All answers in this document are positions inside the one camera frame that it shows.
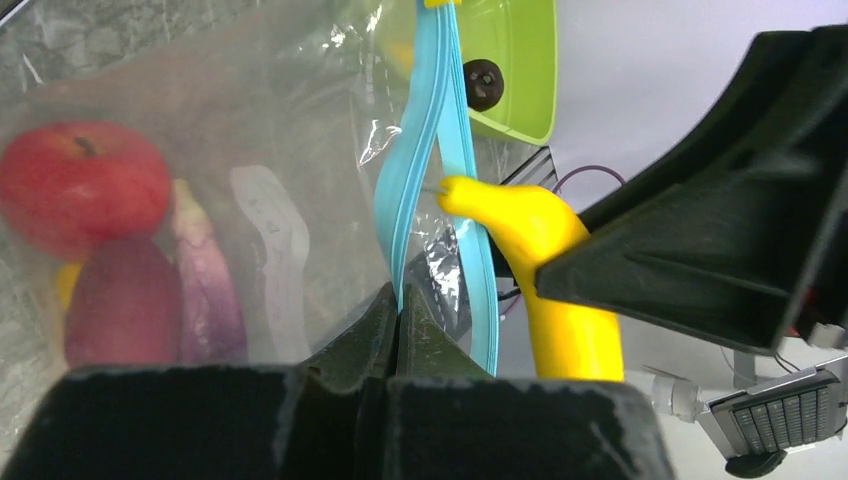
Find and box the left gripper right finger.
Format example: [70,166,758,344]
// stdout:
[387,287,675,479]

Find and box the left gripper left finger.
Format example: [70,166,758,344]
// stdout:
[1,286,397,479]

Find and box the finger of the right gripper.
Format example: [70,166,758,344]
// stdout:
[535,25,847,355]

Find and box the yellow banana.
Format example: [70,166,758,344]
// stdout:
[437,176,625,382]

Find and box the purple eggplant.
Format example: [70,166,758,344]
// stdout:
[171,179,248,364]

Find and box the purple sweet potato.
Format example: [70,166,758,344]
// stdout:
[64,237,182,368]

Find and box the clear zip top bag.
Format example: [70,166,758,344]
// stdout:
[1,1,529,460]

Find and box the orange yellow mango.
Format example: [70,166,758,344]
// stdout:
[55,263,83,312]

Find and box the red apple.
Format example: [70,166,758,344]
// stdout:
[1,121,171,261]

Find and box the green plastic tray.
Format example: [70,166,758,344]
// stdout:
[370,0,559,147]

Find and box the dark purple mangosteen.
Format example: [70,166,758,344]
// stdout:
[463,59,505,112]

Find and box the grey metal stand bracket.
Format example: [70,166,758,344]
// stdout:
[730,350,759,389]

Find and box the grey teal network switch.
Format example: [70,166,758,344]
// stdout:
[696,356,847,479]

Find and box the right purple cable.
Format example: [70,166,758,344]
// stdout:
[551,164,628,197]

